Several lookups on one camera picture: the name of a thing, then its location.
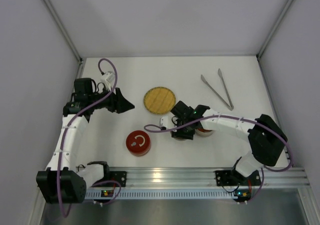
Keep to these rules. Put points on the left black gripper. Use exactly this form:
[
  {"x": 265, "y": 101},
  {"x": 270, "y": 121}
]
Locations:
[{"x": 116, "y": 101}]

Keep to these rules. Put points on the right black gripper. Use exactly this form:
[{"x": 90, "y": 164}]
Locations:
[{"x": 182, "y": 131}]

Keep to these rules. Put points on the beige-banded metal tin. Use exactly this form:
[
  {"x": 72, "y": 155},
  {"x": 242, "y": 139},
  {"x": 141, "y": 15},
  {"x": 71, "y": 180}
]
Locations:
[{"x": 203, "y": 132}]

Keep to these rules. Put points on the red round lid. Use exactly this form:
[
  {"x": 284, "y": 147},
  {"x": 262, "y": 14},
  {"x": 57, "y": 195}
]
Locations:
[{"x": 138, "y": 143}]

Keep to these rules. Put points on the brown round lid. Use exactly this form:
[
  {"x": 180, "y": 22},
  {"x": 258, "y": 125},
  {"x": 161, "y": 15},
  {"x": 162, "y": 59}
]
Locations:
[{"x": 179, "y": 138}]

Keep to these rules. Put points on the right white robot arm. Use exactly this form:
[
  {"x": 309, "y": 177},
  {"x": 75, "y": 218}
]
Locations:
[{"x": 264, "y": 136}]

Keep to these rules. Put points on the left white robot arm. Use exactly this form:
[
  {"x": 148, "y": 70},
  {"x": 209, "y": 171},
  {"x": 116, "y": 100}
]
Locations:
[{"x": 60, "y": 182}]

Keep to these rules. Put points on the woven bamboo plate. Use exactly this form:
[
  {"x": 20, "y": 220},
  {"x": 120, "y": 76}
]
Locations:
[{"x": 159, "y": 100}]

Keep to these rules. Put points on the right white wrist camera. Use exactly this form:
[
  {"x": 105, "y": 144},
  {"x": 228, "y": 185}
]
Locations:
[{"x": 166, "y": 122}]

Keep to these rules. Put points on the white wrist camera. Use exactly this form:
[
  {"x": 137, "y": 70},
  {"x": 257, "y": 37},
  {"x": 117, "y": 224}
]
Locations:
[
  {"x": 107, "y": 79},
  {"x": 166, "y": 122}
]

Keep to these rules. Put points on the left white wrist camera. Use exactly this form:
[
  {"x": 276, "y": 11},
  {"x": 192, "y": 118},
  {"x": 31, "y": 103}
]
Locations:
[{"x": 107, "y": 79}]

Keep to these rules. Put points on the slotted cable duct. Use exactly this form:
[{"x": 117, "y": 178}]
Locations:
[{"x": 170, "y": 194}]

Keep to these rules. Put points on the right black base bracket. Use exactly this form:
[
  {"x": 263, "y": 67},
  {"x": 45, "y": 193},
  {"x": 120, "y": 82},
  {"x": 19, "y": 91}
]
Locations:
[{"x": 223, "y": 177}]

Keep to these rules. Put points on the black base bracket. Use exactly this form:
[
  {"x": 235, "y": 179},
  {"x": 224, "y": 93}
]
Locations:
[
  {"x": 118, "y": 175},
  {"x": 223, "y": 177}
]

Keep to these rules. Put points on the left black base bracket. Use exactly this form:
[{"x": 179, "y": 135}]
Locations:
[{"x": 118, "y": 175}]

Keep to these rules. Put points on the aluminium mounting rail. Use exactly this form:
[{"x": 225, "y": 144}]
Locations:
[{"x": 204, "y": 178}]

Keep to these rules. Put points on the left aluminium frame post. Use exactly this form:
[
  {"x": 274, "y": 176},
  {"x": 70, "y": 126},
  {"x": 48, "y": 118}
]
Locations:
[{"x": 62, "y": 29}]

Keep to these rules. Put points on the aluminium frame post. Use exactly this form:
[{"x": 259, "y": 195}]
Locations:
[
  {"x": 275, "y": 26},
  {"x": 62, "y": 29}
]

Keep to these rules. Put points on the right aluminium frame post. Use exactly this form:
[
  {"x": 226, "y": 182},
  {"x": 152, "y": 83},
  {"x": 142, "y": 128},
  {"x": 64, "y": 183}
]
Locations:
[{"x": 275, "y": 26}]

